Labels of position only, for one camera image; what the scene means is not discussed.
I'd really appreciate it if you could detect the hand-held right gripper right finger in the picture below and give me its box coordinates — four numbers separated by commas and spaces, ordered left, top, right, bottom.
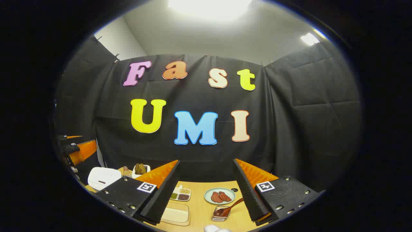
232, 159, 322, 226

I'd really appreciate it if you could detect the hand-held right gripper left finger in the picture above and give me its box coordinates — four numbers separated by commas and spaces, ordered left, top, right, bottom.
96, 160, 181, 226

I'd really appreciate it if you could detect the clear box of rice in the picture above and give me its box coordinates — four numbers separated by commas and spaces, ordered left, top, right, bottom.
160, 202, 191, 226

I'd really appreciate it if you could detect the brown wooden spoon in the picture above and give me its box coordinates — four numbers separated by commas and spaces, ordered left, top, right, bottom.
216, 198, 244, 217

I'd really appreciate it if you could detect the white rice cooker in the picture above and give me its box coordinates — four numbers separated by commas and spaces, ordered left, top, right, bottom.
88, 167, 122, 191

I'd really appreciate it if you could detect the white divided grain dish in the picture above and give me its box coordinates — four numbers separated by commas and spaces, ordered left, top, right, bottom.
170, 185, 192, 202

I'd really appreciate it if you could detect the white toaster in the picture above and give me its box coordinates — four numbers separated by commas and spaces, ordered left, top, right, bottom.
132, 164, 151, 179

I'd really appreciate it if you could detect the pale green plate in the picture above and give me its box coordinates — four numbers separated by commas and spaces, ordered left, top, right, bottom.
204, 188, 236, 206

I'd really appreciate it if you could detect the black backdrop cloth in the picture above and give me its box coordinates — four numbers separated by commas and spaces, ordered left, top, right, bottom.
55, 34, 362, 191

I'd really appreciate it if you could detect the small ceiling light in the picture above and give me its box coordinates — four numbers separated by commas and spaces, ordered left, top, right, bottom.
300, 32, 321, 46

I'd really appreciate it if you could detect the large ceiling light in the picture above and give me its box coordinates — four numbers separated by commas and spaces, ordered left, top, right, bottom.
167, 0, 253, 20

